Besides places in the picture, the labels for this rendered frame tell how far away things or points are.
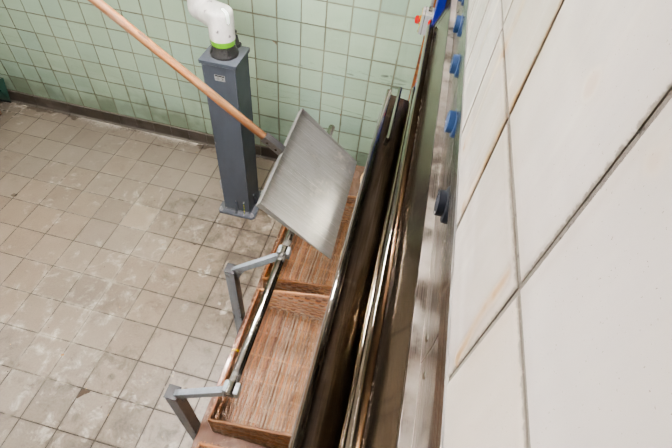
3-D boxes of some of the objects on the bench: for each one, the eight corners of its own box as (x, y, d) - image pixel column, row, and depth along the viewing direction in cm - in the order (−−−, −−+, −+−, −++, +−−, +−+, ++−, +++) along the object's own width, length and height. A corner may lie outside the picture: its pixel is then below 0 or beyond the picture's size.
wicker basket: (361, 327, 198) (369, 297, 178) (334, 467, 161) (341, 450, 140) (259, 302, 202) (255, 270, 182) (209, 433, 165) (198, 411, 144)
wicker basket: (382, 230, 237) (392, 197, 216) (361, 324, 199) (370, 294, 179) (297, 208, 241) (299, 173, 221) (260, 295, 204) (258, 263, 183)
